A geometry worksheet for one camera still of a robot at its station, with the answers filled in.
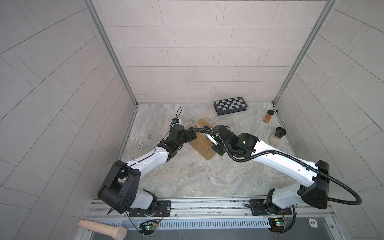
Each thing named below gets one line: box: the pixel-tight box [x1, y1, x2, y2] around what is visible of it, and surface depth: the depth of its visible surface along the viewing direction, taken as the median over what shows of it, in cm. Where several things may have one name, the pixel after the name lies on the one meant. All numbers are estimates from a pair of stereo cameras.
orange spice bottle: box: [262, 109, 275, 124], surface depth 102 cm
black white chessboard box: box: [213, 96, 248, 116], surface depth 114 cm
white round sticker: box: [308, 218, 318, 229], surface depth 69 cm
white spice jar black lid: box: [268, 127, 287, 146], surface depth 89 cm
